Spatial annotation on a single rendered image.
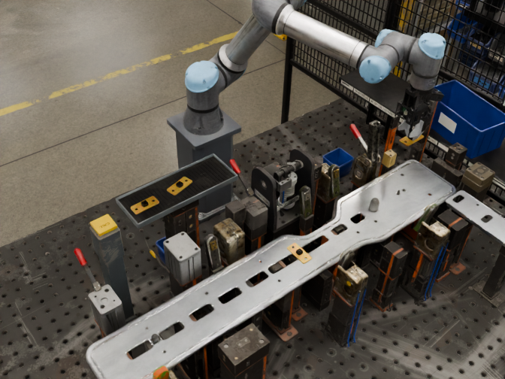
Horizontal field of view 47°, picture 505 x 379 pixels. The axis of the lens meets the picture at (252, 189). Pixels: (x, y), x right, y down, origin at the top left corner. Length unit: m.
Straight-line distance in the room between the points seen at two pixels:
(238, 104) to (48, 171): 1.38
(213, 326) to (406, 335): 0.74
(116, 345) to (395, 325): 0.98
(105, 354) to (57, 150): 2.45
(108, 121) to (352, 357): 2.65
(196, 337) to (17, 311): 0.77
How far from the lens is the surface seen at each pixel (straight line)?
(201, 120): 2.14
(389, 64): 1.69
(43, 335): 2.16
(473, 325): 2.24
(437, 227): 2.01
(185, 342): 1.69
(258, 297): 1.78
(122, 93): 4.42
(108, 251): 1.82
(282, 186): 1.89
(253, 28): 2.01
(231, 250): 1.85
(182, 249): 1.75
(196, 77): 2.06
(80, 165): 3.83
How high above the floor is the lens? 2.43
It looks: 43 degrees down
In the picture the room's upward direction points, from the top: 2 degrees clockwise
